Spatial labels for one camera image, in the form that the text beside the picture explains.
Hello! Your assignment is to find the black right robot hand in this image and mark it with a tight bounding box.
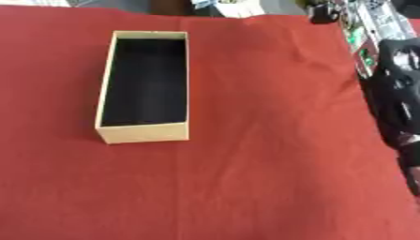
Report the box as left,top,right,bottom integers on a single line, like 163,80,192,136
362,37,420,198

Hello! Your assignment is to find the tan cardboard box black inside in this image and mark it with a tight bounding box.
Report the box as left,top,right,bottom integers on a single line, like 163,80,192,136
93,30,192,145

